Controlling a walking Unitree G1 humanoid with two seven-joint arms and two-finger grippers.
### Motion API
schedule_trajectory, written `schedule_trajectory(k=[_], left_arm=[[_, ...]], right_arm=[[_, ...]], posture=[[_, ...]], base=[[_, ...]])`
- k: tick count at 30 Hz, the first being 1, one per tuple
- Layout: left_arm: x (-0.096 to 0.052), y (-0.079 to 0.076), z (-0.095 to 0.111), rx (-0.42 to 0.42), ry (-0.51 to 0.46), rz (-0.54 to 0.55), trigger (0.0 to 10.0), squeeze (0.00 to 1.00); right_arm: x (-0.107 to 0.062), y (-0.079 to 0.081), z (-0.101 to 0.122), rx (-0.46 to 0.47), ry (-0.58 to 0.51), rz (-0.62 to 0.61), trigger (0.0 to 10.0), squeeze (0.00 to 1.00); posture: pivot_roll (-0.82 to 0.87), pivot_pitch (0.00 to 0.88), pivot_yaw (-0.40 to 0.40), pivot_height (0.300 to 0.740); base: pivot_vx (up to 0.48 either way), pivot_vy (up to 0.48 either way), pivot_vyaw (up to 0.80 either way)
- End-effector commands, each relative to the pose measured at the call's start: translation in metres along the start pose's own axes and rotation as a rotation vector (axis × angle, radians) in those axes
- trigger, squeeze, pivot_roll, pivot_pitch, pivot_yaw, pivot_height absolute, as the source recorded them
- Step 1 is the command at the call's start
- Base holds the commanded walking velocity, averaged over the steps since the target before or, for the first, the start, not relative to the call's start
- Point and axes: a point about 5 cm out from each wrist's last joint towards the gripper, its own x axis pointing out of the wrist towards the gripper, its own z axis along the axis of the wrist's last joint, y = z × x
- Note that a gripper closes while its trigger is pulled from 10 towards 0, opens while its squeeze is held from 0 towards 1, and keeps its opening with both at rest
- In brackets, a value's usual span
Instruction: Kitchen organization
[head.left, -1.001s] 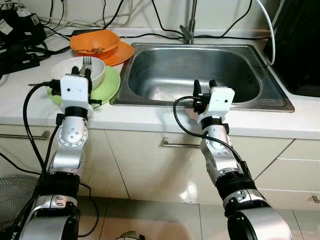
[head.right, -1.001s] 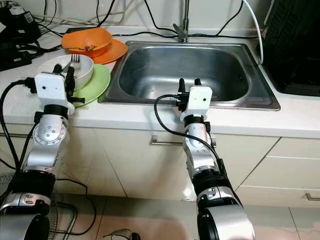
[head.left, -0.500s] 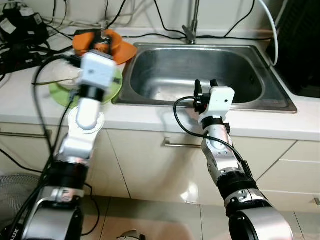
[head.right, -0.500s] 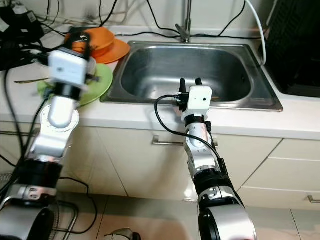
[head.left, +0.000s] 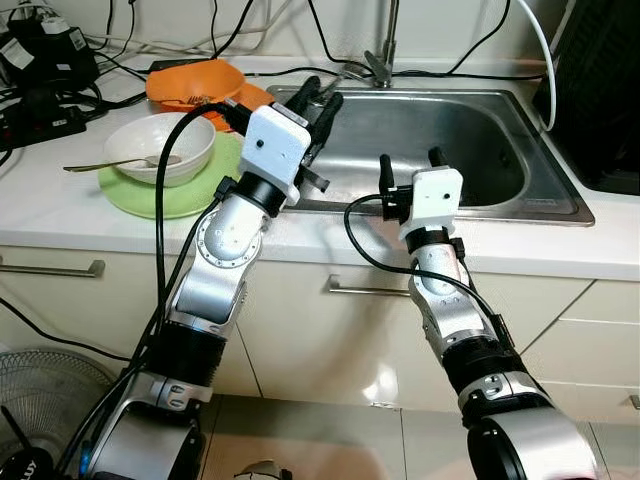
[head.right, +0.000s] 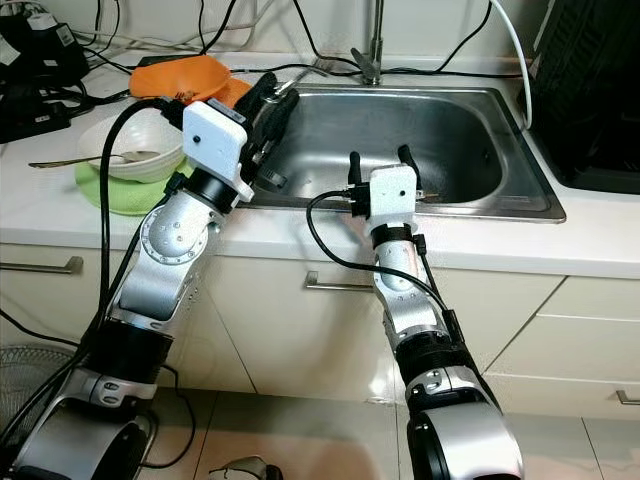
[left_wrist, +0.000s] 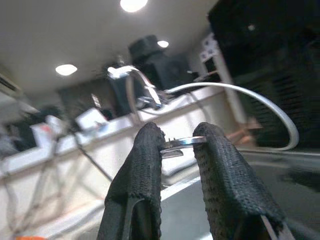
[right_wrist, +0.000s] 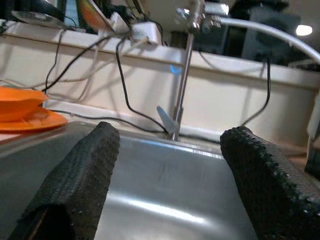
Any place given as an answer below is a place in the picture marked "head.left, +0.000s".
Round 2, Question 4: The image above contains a grey floor fan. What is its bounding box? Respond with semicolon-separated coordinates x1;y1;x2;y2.
0;347;119;480

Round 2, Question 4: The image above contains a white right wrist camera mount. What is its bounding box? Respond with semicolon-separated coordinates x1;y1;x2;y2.
397;168;464;241

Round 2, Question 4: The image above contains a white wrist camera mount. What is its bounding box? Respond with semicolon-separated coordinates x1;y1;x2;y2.
243;103;313;201
397;168;464;241

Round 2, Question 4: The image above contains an orange plate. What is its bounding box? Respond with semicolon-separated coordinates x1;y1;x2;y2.
205;82;276;133

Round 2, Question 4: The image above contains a black slatted appliance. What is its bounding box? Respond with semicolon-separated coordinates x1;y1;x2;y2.
548;0;640;196

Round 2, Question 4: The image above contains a grey robot left foot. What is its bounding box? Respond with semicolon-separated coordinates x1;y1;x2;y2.
235;460;291;480

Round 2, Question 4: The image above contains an orange bowl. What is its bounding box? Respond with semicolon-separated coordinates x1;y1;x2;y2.
146;59;245;113

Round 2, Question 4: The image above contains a black charger block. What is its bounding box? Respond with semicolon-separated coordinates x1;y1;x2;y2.
0;18;101;91

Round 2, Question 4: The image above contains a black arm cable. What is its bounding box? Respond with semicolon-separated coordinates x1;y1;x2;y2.
55;100;251;480
343;193;521;351

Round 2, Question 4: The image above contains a flat black power brick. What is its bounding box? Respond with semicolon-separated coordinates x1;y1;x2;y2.
148;58;216;73

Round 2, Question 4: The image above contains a long metal cabinet handle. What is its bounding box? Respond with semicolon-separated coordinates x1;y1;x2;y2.
325;275;421;298

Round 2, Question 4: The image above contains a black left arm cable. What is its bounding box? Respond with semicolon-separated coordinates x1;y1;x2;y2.
55;100;251;480

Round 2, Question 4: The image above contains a metal spoon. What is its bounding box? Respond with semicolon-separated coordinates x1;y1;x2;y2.
63;153;183;174

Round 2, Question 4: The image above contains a stainless steel sink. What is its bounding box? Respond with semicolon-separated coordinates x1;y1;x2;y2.
265;85;596;226

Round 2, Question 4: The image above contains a green plate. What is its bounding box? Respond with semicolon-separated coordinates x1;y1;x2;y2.
97;130;246;221

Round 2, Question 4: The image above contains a white water hose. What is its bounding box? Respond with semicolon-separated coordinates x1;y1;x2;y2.
515;0;557;131

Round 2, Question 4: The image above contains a metal faucet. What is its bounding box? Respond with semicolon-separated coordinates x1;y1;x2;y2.
362;0;401;89

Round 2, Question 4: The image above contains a white bowl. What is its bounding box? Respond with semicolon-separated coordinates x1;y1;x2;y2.
103;112;217;188

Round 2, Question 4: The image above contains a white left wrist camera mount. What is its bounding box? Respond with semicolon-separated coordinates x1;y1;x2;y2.
243;103;313;201

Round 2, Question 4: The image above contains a short metal cabinet handle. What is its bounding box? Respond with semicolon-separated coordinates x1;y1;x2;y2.
0;255;106;279

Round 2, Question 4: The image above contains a black power strip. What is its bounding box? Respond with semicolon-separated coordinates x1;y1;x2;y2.
0;100;86;151

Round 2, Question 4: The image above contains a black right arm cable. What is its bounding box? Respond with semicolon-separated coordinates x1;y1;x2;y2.
343;193;521;351

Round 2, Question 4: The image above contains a white kitchen cabinet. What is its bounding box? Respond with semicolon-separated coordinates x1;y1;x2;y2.
0;245;640;426

